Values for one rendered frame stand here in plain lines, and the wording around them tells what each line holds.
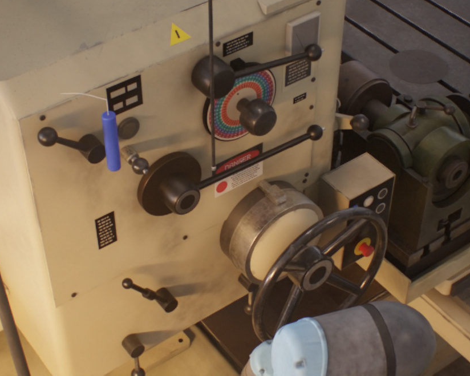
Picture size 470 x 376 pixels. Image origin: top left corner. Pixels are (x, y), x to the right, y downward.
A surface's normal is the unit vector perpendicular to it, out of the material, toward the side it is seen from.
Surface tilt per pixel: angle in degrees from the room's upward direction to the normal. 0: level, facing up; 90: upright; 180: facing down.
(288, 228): 60
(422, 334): 53
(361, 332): 15
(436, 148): 28
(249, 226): 42
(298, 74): 90
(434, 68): 0
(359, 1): 0
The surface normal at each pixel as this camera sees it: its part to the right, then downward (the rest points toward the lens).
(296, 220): 0.57, 0.08
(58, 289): 0.59, 0.55
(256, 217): -0.42, -0.43
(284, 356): -0.95, 0.09
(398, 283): -0.81, 0.40
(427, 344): 0.83, -0.07
